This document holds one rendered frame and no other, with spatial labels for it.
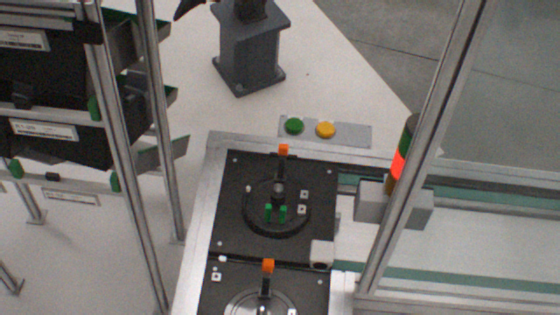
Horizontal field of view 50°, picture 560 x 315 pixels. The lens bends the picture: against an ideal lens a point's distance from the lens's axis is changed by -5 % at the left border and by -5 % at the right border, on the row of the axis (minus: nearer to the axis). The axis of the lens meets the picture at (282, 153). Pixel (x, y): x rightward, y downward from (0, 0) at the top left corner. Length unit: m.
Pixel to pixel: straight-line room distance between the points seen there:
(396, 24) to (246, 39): 1.79
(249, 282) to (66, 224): 0.45
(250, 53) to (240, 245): 0.49
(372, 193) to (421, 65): 2.04
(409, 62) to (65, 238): 2.00
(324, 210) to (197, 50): 0.64
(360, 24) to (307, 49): 1.42
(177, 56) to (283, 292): 0.77
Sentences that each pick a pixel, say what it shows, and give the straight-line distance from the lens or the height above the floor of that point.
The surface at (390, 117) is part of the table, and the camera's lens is 1.60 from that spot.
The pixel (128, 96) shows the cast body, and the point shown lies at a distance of 1.10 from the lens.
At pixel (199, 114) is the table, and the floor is 0.86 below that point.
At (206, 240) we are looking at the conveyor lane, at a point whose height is 0.96.
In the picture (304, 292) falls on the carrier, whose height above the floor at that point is 0.97.
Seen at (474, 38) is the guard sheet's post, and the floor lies 1.62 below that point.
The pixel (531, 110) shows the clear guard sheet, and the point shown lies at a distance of 0.80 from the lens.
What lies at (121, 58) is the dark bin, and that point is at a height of 1.44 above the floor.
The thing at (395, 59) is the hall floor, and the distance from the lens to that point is 2.99.
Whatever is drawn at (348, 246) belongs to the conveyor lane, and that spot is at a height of 0.92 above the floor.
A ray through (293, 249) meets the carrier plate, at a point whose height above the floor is 0.97.
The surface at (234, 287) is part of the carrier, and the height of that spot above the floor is 0.97.
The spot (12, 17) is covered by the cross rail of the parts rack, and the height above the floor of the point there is 1.63.
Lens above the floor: 2.06
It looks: 54 degrees down
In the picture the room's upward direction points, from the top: 6 degrees clockwise
